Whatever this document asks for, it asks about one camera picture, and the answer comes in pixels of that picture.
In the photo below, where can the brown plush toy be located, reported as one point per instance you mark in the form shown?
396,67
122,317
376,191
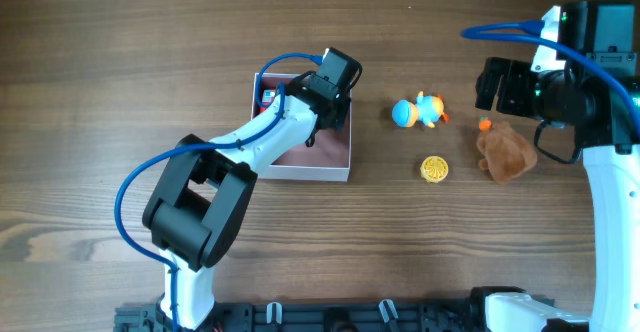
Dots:
506,153

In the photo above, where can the yellow round plastic toy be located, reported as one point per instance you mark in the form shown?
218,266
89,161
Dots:
434,169

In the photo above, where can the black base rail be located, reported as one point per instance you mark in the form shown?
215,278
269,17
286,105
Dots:
387,315

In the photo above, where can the white box with brown interior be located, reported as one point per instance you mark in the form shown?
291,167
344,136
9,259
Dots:
294,150

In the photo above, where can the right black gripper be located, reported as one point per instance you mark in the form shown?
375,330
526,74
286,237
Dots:
511,88

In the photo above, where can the blue and orange duck toy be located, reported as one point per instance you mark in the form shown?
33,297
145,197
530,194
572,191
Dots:
427,109

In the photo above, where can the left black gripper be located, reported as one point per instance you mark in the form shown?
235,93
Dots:
339,115

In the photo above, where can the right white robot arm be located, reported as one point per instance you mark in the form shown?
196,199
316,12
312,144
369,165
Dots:
583,75

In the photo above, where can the red toy fire truck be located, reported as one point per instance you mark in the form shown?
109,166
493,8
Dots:
267,99

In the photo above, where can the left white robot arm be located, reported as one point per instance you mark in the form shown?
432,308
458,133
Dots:
198,205

